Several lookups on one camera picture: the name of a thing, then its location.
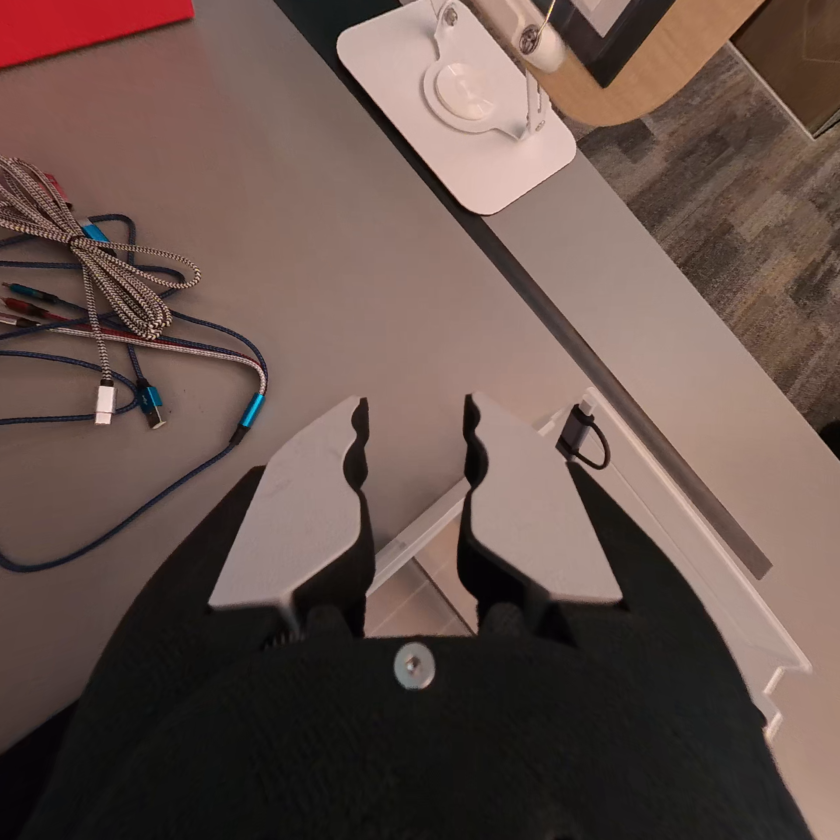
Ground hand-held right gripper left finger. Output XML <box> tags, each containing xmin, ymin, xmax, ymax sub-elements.
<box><xmin>209</xmin><ymin>395</ymin><xmax>376</xmax><ymax>636</ymax></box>

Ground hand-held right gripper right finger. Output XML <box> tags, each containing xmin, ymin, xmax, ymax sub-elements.
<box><xmin>458</xmin><ymin>392</ymin><xmax>624</xmax><ymax>636</ymax></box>

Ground black white braided cable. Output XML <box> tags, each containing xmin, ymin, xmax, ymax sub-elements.
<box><xmin>0</xmin><ymin>154</ymin><xmax>204</xmax><ymax>427</ymax></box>

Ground black usb adapter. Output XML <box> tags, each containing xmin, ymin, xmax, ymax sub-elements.
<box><xmin>555</xmin><ymin>404</ymin><xmax>611</xmax><ymax>471</ymax></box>

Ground dark desk divider strip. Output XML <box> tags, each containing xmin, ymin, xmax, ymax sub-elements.
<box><xmin>272</xmin><ymin>0</ymin><xmax>774</xmax><ymax>581</ymax></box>

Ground clear acrylic box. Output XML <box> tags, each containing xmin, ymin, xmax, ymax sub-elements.
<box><xmin>364</xmin><ymin>387</ymin><xmax>815</xmax><ymax>742</ymax></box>

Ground white tablet stand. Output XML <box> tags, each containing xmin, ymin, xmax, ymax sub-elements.
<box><xmin>336</xmin><ymin>0</ymin><xmax>578</xmax><ymax>216</ymax></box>

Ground light wooden round table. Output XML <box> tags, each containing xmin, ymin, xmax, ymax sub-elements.
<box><xmin>525</xmin><ymin>0</ymin><xmax>769</xmax><ymax>127</ymax></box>

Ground red folder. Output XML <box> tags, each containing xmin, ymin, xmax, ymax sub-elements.
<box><xmin>0</xmin><ymin>0</ymin><xmax>196</xmax><ymax>70</ymax></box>

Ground brown cabinet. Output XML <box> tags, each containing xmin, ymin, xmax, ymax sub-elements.
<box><xmin>730</xmin><ymin>0</ymin><xmax>840</xmax><ymax>140</ymax></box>

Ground blue braided cable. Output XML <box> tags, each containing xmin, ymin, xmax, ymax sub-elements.
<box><xmin>0</xmin><ymin>213</ymin><xmax>270</xmax><ymax>434</ymax></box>
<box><xmin>0</xmin><ymin>390</ymin><xmax>266</xmax><ymax>573</ymax></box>

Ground red braided cable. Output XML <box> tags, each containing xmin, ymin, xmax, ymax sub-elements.
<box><xmin>0</xmin><ymin>169</ymin><xmax>257</xmax><ymax>368</ymax></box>

